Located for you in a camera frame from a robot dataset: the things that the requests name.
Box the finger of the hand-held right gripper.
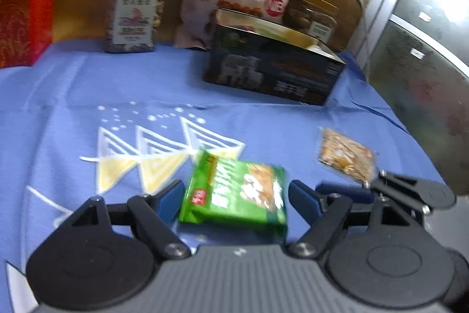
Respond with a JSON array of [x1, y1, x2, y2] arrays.
[[315, 169, 429, 215]]

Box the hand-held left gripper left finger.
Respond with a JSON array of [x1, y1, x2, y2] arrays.
[[69, 180, 192, 260]]

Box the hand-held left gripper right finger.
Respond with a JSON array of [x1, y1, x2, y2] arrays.
[[288, 180, 416, 260]]

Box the clear orange snack packet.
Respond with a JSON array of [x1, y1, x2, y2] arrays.
[[318, 128, 377, 183]]

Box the bright green snack packet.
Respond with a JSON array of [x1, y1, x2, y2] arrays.
[[178, 149, 288, 236]]

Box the dark printed tin box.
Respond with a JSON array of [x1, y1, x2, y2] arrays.
[[203, 9, 347, 106]]

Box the grey metal cabinet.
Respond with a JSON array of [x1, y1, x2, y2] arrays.
[[366, 0, 469, 196]]

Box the blue printed cloth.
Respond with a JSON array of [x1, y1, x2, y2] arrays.
[[0, 40, 449, 313]]

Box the gold-lid jar with small label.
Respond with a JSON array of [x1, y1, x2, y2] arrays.
[[286, 0, 339, 44]]

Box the gold-lid jar with pink label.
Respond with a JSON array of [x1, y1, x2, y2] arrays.
[[106, 0, 170, 54]]

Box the red printed box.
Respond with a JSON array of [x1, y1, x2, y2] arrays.
[[0, 0, 63, 69]]

